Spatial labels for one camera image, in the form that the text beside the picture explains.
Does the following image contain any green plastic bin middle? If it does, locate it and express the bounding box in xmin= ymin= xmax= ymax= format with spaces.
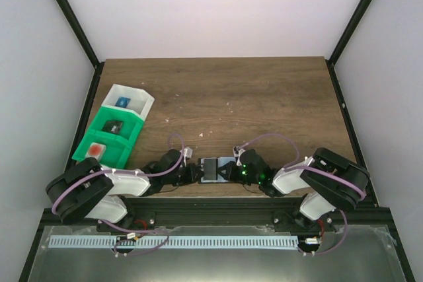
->
xmin=88 ymin=106 xmax=144 ymax=147

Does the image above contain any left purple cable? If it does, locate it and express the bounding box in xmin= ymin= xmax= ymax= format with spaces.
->
xmin=51 ymin=133 xmax=185 ymax=232

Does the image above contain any white plastic bin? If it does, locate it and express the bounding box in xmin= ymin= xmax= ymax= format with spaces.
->
xmin=101 ymin=84 xmax=155 ymax=121

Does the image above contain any blue card in bin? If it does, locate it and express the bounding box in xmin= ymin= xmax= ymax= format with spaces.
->
xmin=115 ymin=96 xmax=131 ymax=108

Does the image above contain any black aluminium frame rail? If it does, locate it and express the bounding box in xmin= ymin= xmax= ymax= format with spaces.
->
xmin=38 ymin=197 xmax=395 ymax=234

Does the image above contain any light blue cable duct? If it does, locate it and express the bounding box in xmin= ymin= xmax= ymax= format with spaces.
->
xmin=48 ymin=235 xmax=299 ymax=250

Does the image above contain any dark card in bin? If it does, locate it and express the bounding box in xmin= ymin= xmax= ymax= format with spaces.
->
xmin=102 ymin=120 xmax=124 ymax=135

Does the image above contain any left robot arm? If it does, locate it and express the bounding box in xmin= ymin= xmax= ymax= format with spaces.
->
xmin=46 ymin=148 xmax=204 ymax=232

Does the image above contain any black leather card holder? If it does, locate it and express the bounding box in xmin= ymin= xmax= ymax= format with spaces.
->
xmin=198 ymin=157 xmax=235 ymax=184

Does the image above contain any purple cable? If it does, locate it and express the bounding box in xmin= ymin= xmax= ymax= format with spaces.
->
xmin=51 ymin=133 xmax=185 ymax=232
xmin=237 ymin=133 xmax=367 ymax=199

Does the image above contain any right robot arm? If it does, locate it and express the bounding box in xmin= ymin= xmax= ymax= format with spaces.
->
xmin=217 ymin=147 xmax=369 ymax=231

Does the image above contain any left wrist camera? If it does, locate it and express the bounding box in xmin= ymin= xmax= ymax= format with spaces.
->
xmin=182 ymin=147 xmax=193 ymax=164

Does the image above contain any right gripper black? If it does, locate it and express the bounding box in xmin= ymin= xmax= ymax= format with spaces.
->
xmin=216 ymin=162 xmax=260 ymax=186

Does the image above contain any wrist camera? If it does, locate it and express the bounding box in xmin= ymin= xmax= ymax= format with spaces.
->
xmin=182 ymin=147 xmax=193 ymax=164
xmin=233 ymin=146 xmax=244 ymax=159

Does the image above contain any green plastic bin front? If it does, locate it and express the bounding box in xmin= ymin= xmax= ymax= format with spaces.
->
xmin=72 ymin=131 xmax=134 ymax=169

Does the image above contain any red and white card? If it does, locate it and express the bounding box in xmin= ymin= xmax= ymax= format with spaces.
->
xmin=85 ymin=142 xmax=106 ymax=161

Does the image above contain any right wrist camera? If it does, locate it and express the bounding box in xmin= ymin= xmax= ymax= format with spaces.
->
xmin=233 ymin=146 xmax=244 ymax=159

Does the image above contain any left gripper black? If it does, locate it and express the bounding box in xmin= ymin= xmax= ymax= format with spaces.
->
xmin=164 ymin=164 xmax=205 ymax=188

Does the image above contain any green plastic bin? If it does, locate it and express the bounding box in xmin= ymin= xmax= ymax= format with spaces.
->
xmin=88 ymin=106 xmax=144 ymax=147
xmin=72 ymin=131 xmax=134 ymax=169

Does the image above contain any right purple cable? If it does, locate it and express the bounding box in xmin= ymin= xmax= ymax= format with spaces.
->
xmin=237 ymin=133 xmax=367 ymax=199

